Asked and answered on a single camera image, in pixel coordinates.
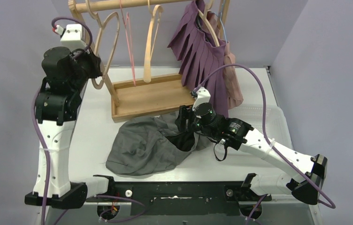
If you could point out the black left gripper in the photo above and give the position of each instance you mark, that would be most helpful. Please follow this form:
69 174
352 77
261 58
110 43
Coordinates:
92 65

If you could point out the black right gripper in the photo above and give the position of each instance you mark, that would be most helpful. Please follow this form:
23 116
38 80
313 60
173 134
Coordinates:
186 113

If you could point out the grey green skirt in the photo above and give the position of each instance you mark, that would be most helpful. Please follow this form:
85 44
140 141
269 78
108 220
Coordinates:
148 144

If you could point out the pink pleated skirt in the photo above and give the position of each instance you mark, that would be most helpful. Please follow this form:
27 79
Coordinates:
234 94

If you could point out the purple skirt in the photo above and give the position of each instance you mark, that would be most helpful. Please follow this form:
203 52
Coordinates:
199 57

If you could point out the blue wire hanger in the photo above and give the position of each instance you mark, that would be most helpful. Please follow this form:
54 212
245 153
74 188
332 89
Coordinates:
220 18

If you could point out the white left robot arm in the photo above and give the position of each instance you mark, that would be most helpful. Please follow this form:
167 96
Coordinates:
54 114

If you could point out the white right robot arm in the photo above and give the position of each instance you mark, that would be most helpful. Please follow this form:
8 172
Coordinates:
302 175

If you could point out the wooden hanger rack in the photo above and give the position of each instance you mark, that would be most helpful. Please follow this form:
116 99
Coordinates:
162 95

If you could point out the white plastic basket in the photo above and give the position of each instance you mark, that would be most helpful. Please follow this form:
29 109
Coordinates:
275 122

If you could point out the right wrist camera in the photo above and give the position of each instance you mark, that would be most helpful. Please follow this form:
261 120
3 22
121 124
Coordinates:
201 96

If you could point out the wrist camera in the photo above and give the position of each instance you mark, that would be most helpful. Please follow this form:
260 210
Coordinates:
72 37
201 96

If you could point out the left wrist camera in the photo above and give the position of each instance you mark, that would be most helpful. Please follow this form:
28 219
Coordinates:
72 37

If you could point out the pink wire hanger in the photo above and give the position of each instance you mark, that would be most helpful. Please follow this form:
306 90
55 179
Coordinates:
128 35

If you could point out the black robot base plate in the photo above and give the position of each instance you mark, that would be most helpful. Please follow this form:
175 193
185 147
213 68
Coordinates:
193 198

